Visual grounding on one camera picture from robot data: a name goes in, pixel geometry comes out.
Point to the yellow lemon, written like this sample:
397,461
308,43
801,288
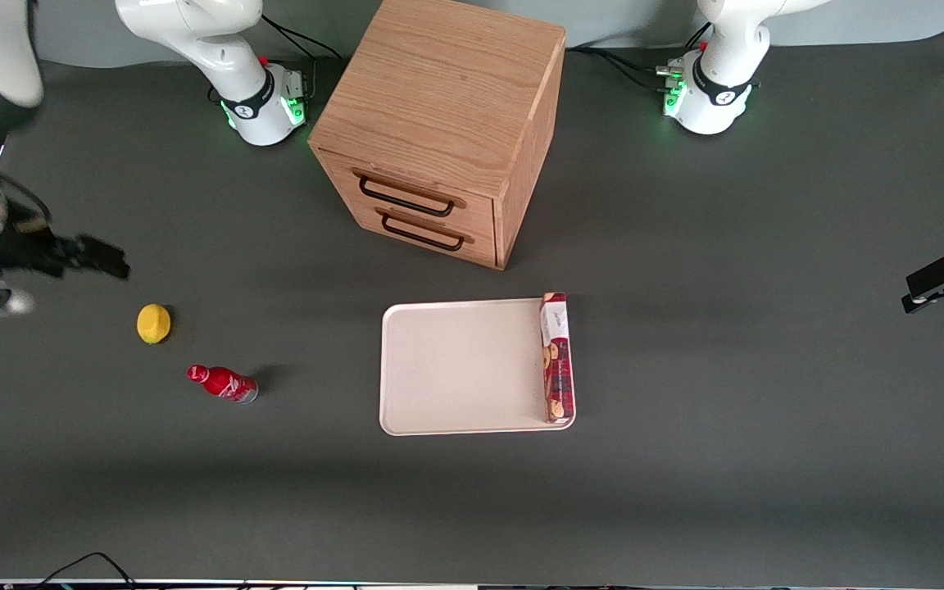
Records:
153,324

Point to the beige plastic tray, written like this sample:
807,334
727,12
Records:
460,369

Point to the wooden drawer cabinet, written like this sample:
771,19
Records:
447,106

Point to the red cookie box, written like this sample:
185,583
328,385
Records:
555,360

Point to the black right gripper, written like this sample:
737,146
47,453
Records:
29,251

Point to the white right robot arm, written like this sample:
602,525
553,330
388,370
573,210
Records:
230,49

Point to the red coke bottle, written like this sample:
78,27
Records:
224,383

